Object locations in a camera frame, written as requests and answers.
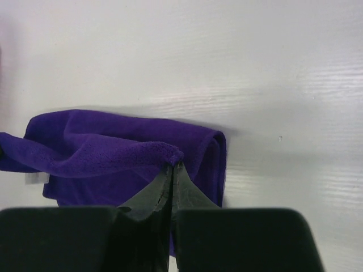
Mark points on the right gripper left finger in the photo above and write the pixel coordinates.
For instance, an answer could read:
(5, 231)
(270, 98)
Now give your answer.
(154, 199)

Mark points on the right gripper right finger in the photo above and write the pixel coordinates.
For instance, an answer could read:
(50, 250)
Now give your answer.
(186, 195)

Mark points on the purple towel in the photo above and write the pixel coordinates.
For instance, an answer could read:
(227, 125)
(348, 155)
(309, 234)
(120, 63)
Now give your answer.
(98, 158)

